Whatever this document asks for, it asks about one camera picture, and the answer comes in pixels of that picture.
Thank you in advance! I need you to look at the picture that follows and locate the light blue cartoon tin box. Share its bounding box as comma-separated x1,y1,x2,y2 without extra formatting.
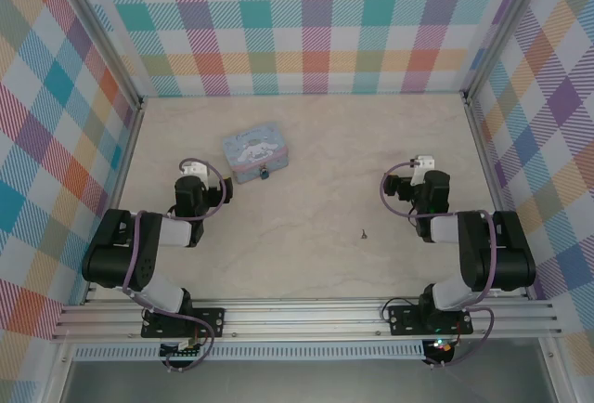
222,127,291,186

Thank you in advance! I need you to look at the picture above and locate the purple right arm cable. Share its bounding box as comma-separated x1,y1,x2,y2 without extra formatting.
380,161,498,370

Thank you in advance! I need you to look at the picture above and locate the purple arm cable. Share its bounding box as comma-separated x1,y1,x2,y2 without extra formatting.
122,157,234,373
380,161,498,370

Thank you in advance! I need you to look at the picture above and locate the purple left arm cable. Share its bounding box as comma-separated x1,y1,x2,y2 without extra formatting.
122,157,234,373

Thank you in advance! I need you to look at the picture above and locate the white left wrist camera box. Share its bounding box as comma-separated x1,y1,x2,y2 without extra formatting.
180,162,209,181

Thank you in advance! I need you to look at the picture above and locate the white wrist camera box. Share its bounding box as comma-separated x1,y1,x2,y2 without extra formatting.
180,162,209,181
411,153,438,187

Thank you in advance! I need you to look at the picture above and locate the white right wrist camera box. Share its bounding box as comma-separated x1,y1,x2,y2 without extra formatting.
411,153,438,187

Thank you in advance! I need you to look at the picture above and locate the aluminium side rail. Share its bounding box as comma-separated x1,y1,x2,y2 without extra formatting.
82,104,146,306
462,95,534,301

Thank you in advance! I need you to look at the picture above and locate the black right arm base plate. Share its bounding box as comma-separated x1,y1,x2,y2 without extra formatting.
386,304,474,336

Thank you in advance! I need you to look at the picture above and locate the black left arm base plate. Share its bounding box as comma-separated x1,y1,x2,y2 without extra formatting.
140,307,226,340

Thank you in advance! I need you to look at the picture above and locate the aluminium mounting rail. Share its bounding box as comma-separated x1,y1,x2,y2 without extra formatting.
50,297,563,343

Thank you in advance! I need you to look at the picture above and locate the white slotted cable duct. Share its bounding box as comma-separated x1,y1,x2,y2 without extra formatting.
73,339,426,361

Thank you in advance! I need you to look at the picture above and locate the aluminium frame post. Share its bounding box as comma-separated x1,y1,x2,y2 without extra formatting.
45,0,146,111
462,0,554,103

